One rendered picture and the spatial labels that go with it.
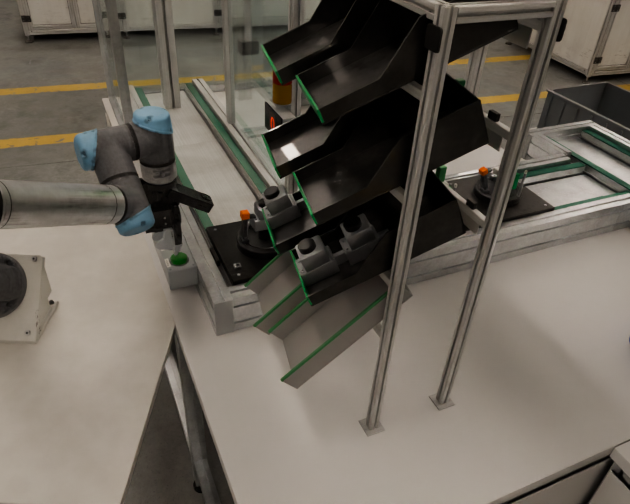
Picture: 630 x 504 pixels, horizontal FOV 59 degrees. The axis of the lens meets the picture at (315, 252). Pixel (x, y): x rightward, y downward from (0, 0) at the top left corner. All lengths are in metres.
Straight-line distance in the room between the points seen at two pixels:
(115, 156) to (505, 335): 0.98
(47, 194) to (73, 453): 0.50
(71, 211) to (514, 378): 0.98
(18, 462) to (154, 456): 1.04
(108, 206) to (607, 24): 5.55
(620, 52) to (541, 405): 5.39
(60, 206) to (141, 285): 0.56
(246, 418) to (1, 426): 0.47
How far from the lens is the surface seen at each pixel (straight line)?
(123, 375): 1.30
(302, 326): 1.13
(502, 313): 1.52
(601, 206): 1.91
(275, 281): 1.23
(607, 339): 1.56
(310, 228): 1.02
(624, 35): 6.42
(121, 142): 1.19
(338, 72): 0.87
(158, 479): 2.16
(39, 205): 0.98
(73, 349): 1.39
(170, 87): 2.35
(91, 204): 1.05
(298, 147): 1.00
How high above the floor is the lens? 1.81
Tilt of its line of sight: 36 degrees down
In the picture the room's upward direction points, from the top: 4 degrees clockwise
